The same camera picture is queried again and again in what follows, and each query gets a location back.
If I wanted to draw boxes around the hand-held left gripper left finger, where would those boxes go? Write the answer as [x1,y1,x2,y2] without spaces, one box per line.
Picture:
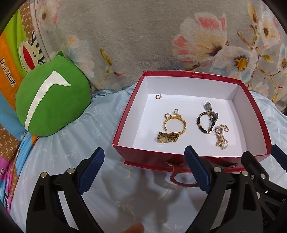
[26,147,105,233]

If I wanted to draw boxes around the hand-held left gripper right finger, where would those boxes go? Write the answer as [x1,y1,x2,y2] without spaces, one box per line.
[184,145,264,233]

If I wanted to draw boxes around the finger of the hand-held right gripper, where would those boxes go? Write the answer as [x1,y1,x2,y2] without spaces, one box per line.
[271,144,287,171]
[241,151,273,187]

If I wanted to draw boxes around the red cardboard box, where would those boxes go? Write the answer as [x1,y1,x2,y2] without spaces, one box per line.
[112,70,272,187]

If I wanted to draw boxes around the black bead bracelet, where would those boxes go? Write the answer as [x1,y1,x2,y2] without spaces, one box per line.
[197,111,217,135]

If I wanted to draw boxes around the gold chain bangle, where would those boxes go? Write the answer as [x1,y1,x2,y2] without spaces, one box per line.
[163,115,187,136]

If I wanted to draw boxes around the person's left hand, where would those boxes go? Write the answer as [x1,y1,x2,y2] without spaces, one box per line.
[124,224,144,233]

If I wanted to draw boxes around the light blue bedsheet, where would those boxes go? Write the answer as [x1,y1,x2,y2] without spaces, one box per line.
[6,86,287,233]

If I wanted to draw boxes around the gold wristwatch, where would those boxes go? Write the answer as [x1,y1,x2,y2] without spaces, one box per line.
[156,131,180,144]

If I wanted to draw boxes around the green round pillow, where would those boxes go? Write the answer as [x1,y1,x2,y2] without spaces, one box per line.
[15,56,91,137]

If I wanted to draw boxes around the colourful printed cloth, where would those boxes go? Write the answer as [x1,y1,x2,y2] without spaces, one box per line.
[0,4,61,215]

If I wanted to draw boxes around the grey floral blanket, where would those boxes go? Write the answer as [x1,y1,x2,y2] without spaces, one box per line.
[29,0,287,111]

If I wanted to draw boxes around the pearl and gold chain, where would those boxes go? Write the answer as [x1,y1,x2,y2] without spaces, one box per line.
[215,133,229,150]

